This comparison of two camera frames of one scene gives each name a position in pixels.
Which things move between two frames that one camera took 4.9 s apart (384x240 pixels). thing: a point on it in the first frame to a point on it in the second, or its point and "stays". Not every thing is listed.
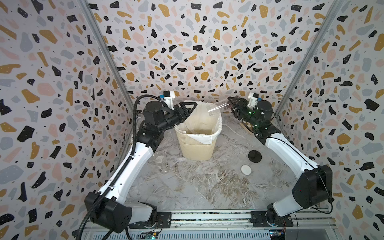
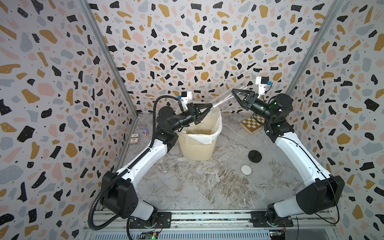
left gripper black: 183,110 to 195,110
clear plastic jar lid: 242,156 stays
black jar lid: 254,156 stays
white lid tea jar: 164,167 stays
